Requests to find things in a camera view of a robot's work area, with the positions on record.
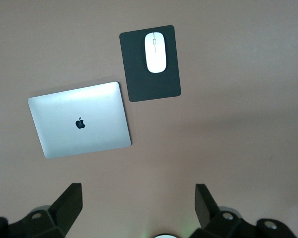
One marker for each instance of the silver laptop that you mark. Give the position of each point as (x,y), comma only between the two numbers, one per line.
(79,106)

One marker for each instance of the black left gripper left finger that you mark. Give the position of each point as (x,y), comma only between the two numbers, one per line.
(62,213)

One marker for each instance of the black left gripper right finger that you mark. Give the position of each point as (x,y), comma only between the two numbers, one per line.
(208,213)

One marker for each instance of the black mouse pad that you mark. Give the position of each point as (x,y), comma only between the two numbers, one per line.
(154,86)

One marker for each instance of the white computer mouse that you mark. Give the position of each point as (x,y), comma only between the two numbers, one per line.
(155,53)

